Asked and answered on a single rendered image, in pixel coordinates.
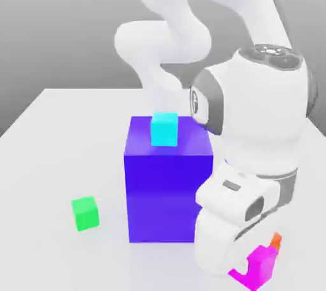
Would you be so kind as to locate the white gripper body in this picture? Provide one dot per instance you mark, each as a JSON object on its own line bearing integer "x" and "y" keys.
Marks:
{"x": 216, "y": 242}

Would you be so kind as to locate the small magenta cube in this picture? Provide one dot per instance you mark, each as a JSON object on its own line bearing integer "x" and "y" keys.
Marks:
{"x": 259, "y": 268}

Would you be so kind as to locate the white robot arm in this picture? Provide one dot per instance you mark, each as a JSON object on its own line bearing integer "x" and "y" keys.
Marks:
{"x": 259, "y": 117}

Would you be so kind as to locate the small orange cube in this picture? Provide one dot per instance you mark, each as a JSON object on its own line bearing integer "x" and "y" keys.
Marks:
{"x": 276, "y": 240}

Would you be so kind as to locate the small cyan cube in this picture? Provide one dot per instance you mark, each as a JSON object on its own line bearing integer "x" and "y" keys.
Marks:
{"x": 164, "y": 133}

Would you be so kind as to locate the small green cube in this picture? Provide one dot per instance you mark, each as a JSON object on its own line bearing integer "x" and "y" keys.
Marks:
{"x": 85, "y": 214}

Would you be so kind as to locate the large blue box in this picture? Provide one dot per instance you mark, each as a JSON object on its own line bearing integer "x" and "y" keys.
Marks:
{"x": 163, "y": 194}

